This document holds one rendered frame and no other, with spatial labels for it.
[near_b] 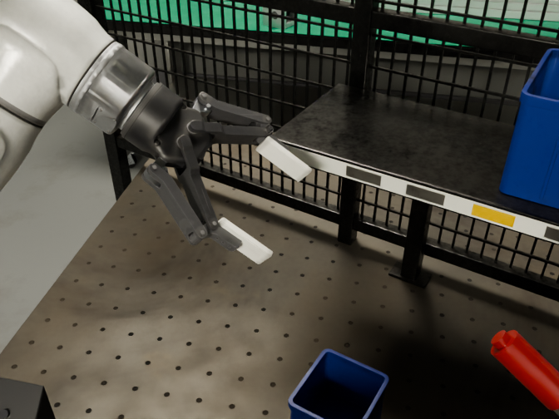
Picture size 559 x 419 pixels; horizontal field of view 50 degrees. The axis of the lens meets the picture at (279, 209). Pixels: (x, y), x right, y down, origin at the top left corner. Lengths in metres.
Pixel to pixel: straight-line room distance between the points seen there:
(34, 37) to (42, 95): 0.06
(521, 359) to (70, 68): 0.50
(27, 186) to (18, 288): 0.68
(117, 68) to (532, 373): 0.48
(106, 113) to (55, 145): 2.45
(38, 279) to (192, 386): 1.42
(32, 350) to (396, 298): 0.61
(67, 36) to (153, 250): 0.61
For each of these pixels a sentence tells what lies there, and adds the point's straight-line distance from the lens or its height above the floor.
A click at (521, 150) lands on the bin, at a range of 0.74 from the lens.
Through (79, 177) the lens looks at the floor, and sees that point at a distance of 2.82.
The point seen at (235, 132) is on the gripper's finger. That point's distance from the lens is 0.72.
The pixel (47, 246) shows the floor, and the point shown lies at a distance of 2.44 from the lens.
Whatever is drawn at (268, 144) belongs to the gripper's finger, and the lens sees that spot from 0.74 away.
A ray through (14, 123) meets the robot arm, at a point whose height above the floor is 1.15.
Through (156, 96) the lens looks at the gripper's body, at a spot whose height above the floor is 1.16.
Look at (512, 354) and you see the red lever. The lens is 0.41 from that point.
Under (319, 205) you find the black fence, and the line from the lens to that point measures 1.17.
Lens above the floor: 1.44
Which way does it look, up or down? 36 degrees down
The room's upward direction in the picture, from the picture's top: straight up
